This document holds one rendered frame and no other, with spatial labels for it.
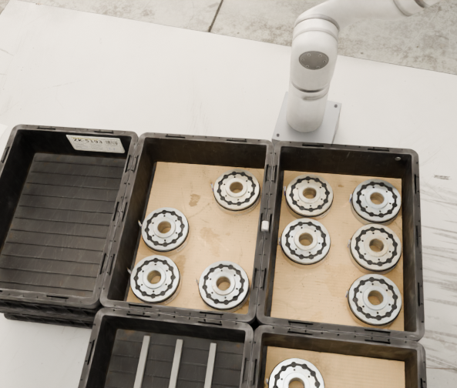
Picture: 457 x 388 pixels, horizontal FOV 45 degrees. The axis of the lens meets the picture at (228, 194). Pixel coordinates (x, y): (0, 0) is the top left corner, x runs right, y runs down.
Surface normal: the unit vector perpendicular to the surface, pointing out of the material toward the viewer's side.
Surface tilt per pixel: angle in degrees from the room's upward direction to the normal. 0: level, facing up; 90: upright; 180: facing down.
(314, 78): 95
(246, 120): 0
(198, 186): 0
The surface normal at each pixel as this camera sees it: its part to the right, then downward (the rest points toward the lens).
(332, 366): -0.08, -0.47
